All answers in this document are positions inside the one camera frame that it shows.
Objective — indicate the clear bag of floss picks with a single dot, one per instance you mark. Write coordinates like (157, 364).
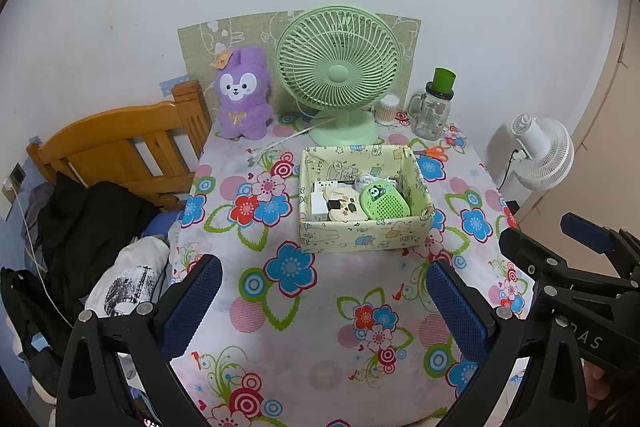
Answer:
(365, 178)

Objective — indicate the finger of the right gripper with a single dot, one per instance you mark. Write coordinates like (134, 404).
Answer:
(551, 269)
(621, 248)

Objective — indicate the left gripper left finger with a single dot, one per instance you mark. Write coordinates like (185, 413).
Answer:
(92, 390)

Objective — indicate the round cream compact case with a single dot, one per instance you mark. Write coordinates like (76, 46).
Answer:
(343, 204)

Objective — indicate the glass mason jar mug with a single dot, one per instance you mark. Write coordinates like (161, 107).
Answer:
(429, 111)

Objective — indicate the orange scissors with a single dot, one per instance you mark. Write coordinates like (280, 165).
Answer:
(435, 152)

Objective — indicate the wooden chair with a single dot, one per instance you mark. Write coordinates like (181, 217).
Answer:
(133, 147)

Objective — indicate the purple plush toy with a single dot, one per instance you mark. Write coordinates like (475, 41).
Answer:
(242, 87)

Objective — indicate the green cup on jar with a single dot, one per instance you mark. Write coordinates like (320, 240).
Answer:
(443, 80)

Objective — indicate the floral tablecloth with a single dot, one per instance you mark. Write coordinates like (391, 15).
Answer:
(348, 339)

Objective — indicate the yellow cartoon storage box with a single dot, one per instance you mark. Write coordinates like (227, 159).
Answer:
(345, 163)

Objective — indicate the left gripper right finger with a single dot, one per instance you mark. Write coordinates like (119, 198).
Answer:
(553, 389)

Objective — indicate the white standing fan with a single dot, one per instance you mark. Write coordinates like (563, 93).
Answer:
(543, 152)

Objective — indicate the white Mingyi charger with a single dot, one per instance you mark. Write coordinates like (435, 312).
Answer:
(318, 209)

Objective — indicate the green desk fan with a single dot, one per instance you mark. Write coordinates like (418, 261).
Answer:
(338, 61)

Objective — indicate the white power strip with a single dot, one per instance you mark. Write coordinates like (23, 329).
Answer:
(326, 186)

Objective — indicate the cotton swab container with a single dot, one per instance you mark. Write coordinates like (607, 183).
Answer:
(386, 109)

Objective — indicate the green panda speaker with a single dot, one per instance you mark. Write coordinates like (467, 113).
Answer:
(382, 201)

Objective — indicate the white printed cloth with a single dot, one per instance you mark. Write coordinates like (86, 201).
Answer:
(137, 276)

